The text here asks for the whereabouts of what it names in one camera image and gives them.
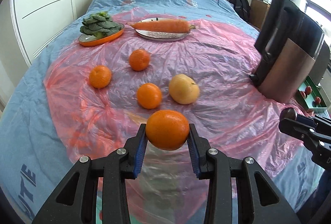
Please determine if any orange mandarin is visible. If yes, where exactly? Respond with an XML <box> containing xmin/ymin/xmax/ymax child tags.
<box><xmin>129</xmin><ymin>49</ymin><xmax>151</xmax><ymax>71</ymax></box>
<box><xmin>89</xmin><ymin>65</ymin><xmax>112</xmax><ymax>89</ymax></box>
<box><xmin>145</xmin><ymin>110</ymin><xmax>190</xmax><ymax>151</ymax></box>
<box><xmin>137</xmin><ymin>83</ymin><xmax>162</xmax><ymax>110</ymax></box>

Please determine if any carrot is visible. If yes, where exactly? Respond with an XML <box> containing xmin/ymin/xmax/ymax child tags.
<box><xmin>126</xmin><ymin>19</ymin><xmax>196</xmax><ymax>34</ymax></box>

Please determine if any pink plastic sheet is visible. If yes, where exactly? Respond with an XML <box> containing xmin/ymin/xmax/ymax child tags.
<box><xmin>44</xmin><ymin>7</ymin><xmax>314</xmax><ymax>224</ymax></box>

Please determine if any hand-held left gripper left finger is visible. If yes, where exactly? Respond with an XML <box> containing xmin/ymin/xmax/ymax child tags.
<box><xmin>32</xmin><ymin>123</ymin><xmax>148</xmax><ymax>224</ymax></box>

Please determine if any silver round plate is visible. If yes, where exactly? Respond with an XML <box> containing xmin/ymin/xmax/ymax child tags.
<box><xmin>134</xmin><ymin>18</ymin><xmax>190</xmax><ymax>41</ymax></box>

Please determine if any green leafy vegetable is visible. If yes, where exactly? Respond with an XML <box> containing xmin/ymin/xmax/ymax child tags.
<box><xmin>80</xmin><ymin>11</ymin><xmax>121</xmax><ymax>39</ymax></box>

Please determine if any copper and black kettle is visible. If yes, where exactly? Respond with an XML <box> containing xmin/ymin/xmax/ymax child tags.
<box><xmin>249</xmin><ymin>0</ymin><xmax>331</xmax><ymax>104</ymax></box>

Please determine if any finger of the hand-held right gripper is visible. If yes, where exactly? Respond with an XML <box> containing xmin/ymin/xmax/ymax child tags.
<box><xmin>279</xmin><ymin>118</ymin><xmax>315</xmax><ymax>143</ymax></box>
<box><xmin>296</xmin><ymin>113</ymin><xmax>331</xmax><ymax>136</ymax></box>

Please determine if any wooden cabinet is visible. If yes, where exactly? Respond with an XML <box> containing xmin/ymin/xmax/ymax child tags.
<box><xmin>249</xmin><ymin>0</ymin><xmax>271</xmax><ymax>29</ymax></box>

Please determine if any black backpack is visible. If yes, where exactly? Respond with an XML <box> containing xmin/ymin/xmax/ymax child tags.
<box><xmin>229</xmin><ymin>0</ymin><xmax>251</xmax><ymax>23</ymax></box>

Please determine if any yellow pear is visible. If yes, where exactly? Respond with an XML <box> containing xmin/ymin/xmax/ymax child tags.
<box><xmin>169</xmin><ymin>74</ymin><xmax>200</xmax><ymax>105</ymax></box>

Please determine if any green tray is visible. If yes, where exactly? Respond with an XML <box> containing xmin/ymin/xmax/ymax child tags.
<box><xmin>297</xmin><ymin>76</ymin><xmax>329</xmax><ymax>114</ymax></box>

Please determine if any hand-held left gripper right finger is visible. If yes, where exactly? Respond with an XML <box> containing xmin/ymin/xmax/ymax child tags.
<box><xmin>188</xmin><ymin>123</ymin><xmax>302</xmax><ymax>224</ymax></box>

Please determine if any orange oval plate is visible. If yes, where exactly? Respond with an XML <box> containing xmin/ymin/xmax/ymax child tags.
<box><xmin>79</xmin><ymin>23</ymin><xmax>125</xmax><ymax>47</ymax></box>

